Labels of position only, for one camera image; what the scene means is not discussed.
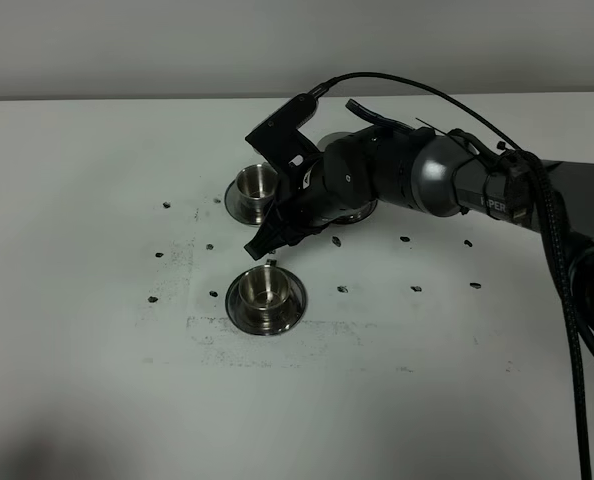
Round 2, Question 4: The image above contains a far stainless steel saucer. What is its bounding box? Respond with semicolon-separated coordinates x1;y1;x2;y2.
224;180;274;226

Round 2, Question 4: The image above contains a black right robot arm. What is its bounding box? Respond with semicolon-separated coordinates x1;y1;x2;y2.
246;124;594;329

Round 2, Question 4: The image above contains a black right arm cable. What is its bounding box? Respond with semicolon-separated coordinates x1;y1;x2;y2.
309;73;594;480

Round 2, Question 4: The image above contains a stainless steel saucer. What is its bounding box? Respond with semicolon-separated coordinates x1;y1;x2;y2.
225;266;308;336
224;180;274;226

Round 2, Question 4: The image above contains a near stainless steel saucer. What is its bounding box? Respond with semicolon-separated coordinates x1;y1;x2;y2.
225;266;308;336

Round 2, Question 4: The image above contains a far stainless steel teacup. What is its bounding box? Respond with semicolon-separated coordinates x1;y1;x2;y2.
235;163;278;210

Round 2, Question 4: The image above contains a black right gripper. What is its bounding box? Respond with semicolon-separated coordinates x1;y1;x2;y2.
244;154;376;260

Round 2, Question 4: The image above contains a stainless steel teacup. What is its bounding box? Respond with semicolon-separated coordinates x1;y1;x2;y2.
238;264;291;311
235;163;278;210

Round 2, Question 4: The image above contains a near stainless steel teacup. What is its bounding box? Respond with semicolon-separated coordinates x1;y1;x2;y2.
238;264;291;311

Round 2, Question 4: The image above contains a stainless steel teapot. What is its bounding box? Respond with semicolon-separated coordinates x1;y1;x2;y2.
316;132;378;225

